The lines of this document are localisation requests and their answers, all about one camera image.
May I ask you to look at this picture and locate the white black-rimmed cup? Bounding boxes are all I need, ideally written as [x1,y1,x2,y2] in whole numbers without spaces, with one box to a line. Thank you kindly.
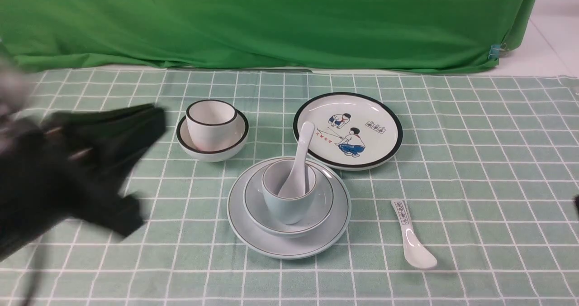
[185,99,238,150]

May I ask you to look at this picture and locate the white black-rimmed bowl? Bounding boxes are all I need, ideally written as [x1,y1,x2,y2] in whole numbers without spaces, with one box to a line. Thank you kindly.
[175,113,249,163]

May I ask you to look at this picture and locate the plain white ceramic spoon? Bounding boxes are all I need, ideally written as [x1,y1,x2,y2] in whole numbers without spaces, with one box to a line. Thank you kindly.
[278,122,316,199]

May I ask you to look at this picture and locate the illustrated black-rimmed plate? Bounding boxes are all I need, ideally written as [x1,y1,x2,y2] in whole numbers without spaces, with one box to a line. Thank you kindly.
[292,92,403,171]

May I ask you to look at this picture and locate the pale brown-rimmed cup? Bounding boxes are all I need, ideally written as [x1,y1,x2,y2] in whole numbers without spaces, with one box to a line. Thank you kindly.
[261,159,317,225]

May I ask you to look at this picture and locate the pale brown-rimmed bowl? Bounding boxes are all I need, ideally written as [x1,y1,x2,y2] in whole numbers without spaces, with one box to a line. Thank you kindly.
[243,166,333,238]

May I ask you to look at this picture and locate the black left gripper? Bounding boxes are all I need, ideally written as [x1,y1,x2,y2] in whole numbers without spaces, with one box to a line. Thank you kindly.
[0,104,167,260]

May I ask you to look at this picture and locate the blue clip on backdrop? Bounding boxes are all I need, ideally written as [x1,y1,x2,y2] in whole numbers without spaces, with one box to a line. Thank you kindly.
[488,44,504,60]

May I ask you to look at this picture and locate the green backdrop cloth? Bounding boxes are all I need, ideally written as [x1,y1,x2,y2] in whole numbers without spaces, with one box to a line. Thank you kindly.
[1,0,535,74]

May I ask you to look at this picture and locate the white spoon with characters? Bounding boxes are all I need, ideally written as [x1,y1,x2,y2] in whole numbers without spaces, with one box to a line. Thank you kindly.
[391,199,437,270]

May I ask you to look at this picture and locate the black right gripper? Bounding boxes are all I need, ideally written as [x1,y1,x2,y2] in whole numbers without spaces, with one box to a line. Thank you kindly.
[574,195,579,216]

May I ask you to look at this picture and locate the large pale brown-rimmed plate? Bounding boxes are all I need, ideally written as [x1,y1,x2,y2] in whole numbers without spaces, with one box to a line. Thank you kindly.
[226,156,352,260]

